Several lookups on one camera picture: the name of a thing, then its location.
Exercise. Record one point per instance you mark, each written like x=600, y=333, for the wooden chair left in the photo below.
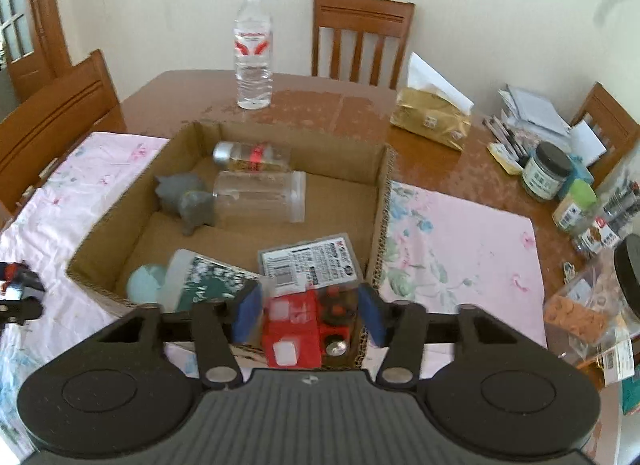
x=48, y=125

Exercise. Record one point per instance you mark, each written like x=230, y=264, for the glass jar black lid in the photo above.
x=545, y=172

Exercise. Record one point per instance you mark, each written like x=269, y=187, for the large clear snack jar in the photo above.
x=595, y=317

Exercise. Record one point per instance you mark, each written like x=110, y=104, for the wooden chair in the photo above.
x=612, y=124
x=48, y=125
x=379, y=19

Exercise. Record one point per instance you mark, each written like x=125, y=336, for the medical cotton swab container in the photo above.
x=191, y=278

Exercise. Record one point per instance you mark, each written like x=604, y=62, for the capsule bottle silver cap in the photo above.
x=251, y=158

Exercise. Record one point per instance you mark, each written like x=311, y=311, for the green lid jar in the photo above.
x=578, y=200

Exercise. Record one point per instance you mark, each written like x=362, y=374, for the grey elephant figurine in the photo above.
x=185, y=196

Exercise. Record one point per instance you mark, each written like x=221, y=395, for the labelled flat package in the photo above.
x=313, y=264

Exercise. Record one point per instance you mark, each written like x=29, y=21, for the wooden chair back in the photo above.
x=379, y=19

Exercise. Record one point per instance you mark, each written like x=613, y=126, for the gold tissue pack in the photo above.
x=432, y=108

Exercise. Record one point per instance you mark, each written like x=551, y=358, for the clear plastic jar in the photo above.
x=260, y=197

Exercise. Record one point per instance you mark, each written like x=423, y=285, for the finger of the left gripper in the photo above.
x=19, y=311

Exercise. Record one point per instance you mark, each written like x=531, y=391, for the wooden chair right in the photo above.
x=612, y=124

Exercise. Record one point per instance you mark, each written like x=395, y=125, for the cardboard box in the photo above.
x=347, y=191

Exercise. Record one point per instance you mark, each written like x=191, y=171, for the pens and papers pile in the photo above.
x=526, y=119

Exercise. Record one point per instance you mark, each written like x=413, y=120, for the black toy robot cube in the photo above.
x=19, y=282

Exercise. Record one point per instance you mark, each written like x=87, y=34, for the clear water bottle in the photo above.
x=252, y=55

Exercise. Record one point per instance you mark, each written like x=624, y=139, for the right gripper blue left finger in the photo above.
x=218, y=325

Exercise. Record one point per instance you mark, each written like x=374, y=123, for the pink floral tablecloth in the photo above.
x=439, y=251

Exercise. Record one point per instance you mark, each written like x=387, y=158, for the teal round lid object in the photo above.
x=145, y=283

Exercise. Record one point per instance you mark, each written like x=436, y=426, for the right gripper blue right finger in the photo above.
x=401, y=328

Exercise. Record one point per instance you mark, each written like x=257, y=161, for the sachet packet jar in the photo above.
x=605, y=227

